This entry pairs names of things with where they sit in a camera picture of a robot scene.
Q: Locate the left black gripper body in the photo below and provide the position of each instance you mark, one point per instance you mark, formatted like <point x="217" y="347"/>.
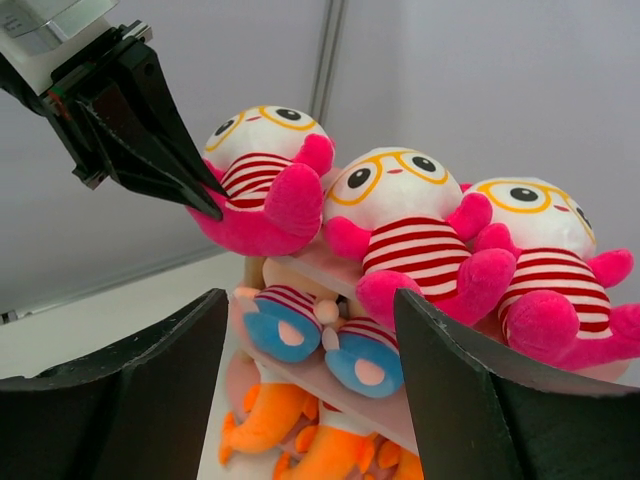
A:
<point x="83" y="73"/>

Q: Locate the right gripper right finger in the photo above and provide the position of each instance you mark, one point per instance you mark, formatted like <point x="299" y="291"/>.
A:
<point x="480" y="410"/>

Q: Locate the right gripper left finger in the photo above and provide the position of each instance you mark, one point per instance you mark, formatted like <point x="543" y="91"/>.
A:
<point x="135" y="409"/>

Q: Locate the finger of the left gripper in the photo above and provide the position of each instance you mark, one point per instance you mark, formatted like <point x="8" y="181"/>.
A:
<point x="160" y="115"/>
<point x="117" y="125"/>

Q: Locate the orange shark plush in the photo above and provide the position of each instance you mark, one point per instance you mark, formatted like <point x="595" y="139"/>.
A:
<point x="403" y="464"/>
<point x="273" y="409"/>
<point x="332" y="449"/>

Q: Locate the white glasses plush face up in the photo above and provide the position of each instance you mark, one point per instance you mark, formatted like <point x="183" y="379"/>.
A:
<point x="270" y="161"/>

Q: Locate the white glasses plush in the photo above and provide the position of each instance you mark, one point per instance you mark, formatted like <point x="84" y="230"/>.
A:
<point x="556" y="309"/>

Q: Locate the boy doll plush large head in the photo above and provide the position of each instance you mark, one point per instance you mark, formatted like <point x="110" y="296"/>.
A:
<point x="284" y="312"/>

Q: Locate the white plush face down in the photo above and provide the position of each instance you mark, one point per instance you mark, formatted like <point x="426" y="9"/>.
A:
<point x="404" y="218"/>

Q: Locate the orange shark plush in shelf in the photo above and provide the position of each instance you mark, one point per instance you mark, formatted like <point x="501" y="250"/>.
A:
<point x="403" y="464"/>

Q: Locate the pink three-tier shelf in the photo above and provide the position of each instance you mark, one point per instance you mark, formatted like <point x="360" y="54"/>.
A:
<point x="407" y="223"/>

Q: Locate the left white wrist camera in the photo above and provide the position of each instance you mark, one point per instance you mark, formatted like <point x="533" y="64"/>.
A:
<point x="38" y="36"/>

